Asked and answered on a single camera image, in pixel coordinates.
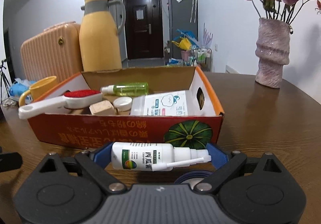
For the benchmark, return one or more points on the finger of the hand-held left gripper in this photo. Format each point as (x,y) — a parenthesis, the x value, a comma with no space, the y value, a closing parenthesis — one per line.
(10,162)

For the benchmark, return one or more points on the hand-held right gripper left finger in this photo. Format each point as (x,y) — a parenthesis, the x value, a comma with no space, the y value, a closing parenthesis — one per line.
(102,155)

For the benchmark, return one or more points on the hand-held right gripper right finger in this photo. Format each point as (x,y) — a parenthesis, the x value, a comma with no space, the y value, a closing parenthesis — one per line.
(218,156)

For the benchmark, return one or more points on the red cardboard box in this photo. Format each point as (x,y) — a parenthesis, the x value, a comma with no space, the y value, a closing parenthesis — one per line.
(112,133)

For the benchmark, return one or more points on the small white spray bottle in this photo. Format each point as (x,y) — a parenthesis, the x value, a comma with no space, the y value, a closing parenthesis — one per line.
(140,156)

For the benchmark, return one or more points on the beige charger plug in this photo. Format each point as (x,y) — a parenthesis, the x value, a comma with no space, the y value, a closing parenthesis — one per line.
(101,108)

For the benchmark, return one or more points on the white ribbed cap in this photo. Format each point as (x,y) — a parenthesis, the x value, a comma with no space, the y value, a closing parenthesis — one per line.
(123,105)

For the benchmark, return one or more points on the white red lint brush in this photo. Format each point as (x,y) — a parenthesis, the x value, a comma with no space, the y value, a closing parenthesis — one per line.
(80,98)

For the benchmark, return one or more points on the green spray bottle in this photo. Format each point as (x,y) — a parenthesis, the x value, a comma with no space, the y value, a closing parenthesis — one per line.
(130,89)

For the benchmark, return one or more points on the blue-rimmed round lid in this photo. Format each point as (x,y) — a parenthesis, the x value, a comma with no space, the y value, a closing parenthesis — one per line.
(190,175)

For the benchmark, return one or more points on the blue tissue pack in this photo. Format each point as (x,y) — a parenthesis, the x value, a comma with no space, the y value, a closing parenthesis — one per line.
(18,88)

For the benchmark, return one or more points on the yellow mug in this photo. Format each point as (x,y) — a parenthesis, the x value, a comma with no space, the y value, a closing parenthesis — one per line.
(42,88)

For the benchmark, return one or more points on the black tripod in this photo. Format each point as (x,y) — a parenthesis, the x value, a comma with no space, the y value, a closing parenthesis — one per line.
(3,81)

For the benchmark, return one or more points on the white trolley rack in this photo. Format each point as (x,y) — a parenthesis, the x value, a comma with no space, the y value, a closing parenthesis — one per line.
(200,57)

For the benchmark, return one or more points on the pink bucket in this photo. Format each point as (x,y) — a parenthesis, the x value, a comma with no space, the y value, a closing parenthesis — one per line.
(185,55)

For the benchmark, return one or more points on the yellow thermos jug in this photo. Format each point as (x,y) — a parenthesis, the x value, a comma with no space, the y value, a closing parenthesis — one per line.
(100,43)

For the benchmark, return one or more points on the pink textured vase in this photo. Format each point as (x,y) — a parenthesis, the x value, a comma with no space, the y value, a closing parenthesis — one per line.
(272,58)

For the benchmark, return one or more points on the peach ribbed suitcase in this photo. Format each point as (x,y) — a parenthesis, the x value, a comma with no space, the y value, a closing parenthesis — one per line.
(50,53)

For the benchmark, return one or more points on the yellow watering can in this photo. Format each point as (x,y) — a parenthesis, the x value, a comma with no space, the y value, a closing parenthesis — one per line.
(185,44)

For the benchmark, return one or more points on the dark entrance door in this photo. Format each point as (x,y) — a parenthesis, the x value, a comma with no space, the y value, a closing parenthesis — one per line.
(143,38)

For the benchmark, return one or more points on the grey fridge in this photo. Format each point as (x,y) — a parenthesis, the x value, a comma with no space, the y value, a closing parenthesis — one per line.
(178,21)

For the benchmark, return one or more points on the hanging clear umbrella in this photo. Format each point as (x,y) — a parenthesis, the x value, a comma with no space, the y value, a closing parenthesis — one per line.
(193,6)

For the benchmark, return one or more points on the white wall radiator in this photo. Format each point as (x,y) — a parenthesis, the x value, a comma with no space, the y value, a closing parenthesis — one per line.
(230,69)

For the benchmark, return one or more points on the blue plastic frame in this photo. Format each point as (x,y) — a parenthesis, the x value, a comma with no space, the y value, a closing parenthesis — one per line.
(184,32)

